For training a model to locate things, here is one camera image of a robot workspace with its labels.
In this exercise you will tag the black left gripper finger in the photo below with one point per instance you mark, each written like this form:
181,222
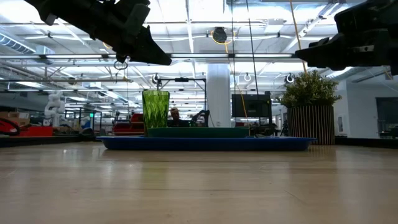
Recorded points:
152,53

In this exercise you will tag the red floor platform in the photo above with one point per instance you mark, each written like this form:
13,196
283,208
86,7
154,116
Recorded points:
37,131

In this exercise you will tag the cardboard box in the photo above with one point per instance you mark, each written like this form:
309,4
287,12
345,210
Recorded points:
15,119

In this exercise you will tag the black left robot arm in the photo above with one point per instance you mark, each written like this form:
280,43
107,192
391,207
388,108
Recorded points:
62,9

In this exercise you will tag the person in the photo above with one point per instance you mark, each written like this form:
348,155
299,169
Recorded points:
175,116

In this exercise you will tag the potted plant in striped pot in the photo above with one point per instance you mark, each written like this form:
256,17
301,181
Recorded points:
311,124

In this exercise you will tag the green faceted glass cup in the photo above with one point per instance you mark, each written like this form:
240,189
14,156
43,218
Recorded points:
155,109

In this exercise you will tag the green round plate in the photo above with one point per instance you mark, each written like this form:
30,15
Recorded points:
199,132

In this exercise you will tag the red cart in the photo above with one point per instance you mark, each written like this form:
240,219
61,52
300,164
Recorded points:
136,119

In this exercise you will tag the black background robot arm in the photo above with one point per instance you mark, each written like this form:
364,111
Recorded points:
200,117

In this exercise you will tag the blue plastic tray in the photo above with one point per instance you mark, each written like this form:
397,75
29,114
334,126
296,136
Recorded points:
202,143

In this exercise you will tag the white structural column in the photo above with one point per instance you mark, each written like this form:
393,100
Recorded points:
219,93

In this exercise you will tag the black table frame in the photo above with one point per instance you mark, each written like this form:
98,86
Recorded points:
46,140

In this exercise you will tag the dark wall screen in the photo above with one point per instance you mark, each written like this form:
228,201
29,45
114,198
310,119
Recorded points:
387,112

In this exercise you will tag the black monitor on stand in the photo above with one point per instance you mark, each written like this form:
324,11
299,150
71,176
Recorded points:
252,105

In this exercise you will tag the white robot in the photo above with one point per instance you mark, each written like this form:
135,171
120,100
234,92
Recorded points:
54,107

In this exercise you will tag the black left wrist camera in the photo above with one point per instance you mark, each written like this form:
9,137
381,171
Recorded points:
136,18

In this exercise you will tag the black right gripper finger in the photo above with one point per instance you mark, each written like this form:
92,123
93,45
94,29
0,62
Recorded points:
329,41
326,57

